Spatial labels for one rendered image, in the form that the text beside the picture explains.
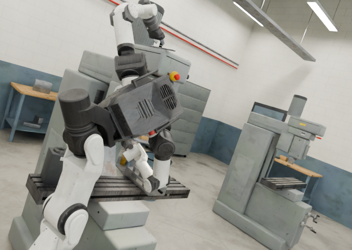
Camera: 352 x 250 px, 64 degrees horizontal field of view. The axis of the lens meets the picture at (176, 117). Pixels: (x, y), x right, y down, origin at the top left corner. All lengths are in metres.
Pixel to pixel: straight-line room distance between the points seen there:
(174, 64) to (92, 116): 0.78
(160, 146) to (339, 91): 7.09
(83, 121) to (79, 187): 0.30
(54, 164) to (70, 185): 0.52
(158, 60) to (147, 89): 0.50
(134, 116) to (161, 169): 0.42
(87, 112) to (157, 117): 0.31
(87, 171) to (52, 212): 0.23
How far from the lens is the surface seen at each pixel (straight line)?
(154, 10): 1.79
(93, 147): 1.20
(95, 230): 2.01
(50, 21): 6.04
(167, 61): 1.74
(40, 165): 2.71
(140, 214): 2.02
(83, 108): 1.13
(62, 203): 1.33
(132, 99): 1.23
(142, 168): 1.70
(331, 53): 8.58
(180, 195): 2.43
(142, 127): 1.24
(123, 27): 1.49
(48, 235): 1.43
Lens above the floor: 1.68
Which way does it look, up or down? 5 degrees down
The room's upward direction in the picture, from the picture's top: 19 degrees clockwise
